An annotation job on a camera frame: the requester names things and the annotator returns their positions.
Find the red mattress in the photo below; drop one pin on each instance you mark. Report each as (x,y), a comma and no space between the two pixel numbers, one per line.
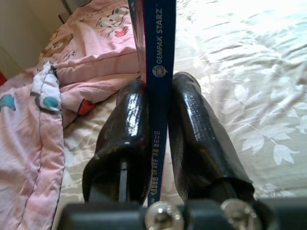
(2,77)

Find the pink cartoon print blanket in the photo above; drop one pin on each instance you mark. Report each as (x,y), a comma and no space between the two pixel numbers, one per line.
(96,48)

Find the blue comic book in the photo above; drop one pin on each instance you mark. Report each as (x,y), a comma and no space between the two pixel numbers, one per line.
(159,36)

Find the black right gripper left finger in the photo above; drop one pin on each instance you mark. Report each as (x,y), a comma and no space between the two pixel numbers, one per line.
(124,134)

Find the beige floral bed sheet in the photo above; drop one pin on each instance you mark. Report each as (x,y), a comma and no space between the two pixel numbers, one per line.
(239,72)

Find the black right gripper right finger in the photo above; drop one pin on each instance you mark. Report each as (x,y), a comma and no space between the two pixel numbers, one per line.
(196,139)

